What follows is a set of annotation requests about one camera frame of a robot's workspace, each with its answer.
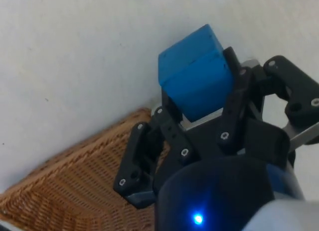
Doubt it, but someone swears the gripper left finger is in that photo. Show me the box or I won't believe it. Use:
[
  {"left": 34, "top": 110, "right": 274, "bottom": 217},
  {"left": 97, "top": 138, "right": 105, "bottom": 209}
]
[{"left": 113, "top": 88, "right": 201, "bottom": 209}]

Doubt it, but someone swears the wicker basket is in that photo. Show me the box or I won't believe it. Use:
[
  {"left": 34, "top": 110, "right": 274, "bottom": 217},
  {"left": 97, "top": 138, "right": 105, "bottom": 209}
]
[{"left": 0, "top": 108, "right": 173, "bottom": 231}]

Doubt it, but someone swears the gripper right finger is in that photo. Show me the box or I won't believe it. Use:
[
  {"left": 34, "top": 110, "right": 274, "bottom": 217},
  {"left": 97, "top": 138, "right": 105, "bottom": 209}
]
[{"left": 216, "top": 46, "right": 319, "bottom": 156}]

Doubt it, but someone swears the blue cube block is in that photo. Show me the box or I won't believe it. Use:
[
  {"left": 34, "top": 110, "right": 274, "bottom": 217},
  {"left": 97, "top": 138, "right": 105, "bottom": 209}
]
[{"left": 158, "top": 23, "right": 235, "bottom": 122}]

